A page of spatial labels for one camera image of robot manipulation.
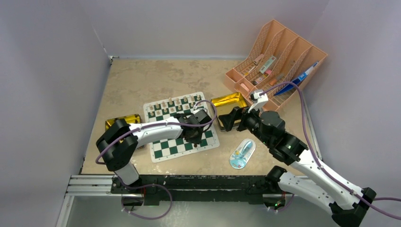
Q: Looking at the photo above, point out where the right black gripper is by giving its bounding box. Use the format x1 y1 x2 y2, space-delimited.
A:
219 102 272 147

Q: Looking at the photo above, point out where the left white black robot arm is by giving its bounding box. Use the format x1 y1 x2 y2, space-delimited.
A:
96 109 216 193

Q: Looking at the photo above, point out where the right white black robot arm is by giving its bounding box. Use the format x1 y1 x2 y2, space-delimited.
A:
218 107 376 227

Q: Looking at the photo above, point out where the green white chess board mat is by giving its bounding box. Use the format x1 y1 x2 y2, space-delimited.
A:
143 91 220 164

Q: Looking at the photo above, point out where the white chess pieces row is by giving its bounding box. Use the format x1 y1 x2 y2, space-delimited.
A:
143 93 204 118

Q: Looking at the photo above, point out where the right gold tin tray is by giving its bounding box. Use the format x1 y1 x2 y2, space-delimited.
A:
211 92 248 131

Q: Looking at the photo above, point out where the gold tin tray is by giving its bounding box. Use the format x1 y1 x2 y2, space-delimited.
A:
211 92 248 131
105 114 142 131

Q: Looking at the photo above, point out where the blue packaged toy blister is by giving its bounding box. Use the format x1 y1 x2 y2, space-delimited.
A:
229 139 256 169

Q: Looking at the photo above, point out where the left gold tin tray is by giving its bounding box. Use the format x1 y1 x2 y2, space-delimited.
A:
105 114 142 131

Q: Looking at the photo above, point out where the teal white box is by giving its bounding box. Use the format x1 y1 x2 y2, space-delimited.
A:
259 55 277 74

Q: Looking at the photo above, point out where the peach plastic file organizer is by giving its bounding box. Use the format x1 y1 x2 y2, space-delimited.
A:
224 20 328 111

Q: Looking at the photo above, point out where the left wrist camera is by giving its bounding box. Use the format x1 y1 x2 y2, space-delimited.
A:
192 106 209 116

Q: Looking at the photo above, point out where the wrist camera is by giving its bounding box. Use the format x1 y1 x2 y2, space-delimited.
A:
192 106 209 116
248 89 269 113

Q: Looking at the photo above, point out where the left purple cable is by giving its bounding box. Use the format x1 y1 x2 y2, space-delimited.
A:
95 100 218 166

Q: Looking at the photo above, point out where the purple cable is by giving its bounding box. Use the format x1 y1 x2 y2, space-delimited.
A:
95 100 218 166
262 82 401 220

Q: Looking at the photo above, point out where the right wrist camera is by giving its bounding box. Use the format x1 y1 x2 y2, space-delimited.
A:
248 89 269 113

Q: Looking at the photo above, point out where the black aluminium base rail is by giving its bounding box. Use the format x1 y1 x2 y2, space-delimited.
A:
64 174 301 208

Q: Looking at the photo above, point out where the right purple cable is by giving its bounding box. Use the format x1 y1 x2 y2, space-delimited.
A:
262 82 401 220

